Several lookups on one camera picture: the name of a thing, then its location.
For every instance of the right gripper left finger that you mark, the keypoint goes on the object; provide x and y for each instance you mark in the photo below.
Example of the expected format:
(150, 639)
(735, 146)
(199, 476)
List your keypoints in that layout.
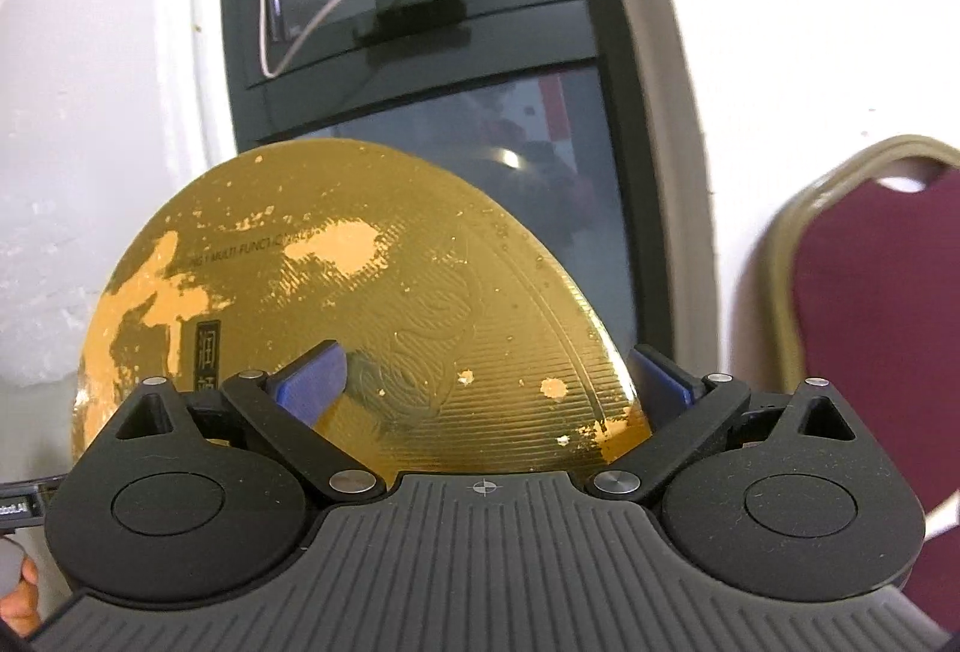
(282, 410)

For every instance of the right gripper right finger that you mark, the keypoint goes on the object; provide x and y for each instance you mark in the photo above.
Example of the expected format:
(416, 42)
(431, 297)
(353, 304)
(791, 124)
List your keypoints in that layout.
(689, 416)

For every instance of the round gold box lid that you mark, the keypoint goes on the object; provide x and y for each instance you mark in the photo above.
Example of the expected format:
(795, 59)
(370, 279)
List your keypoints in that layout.
(469, 348)

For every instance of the person's hand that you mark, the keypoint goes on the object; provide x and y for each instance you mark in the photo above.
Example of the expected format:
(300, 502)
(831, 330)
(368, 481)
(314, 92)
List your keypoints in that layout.
(20, 594)

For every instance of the maroon gold-framed chair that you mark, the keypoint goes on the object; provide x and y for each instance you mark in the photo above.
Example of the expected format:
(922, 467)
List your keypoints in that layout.
(862, 283)

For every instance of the black framed window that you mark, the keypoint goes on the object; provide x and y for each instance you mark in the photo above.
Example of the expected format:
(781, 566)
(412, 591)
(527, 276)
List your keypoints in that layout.
(537, 102)

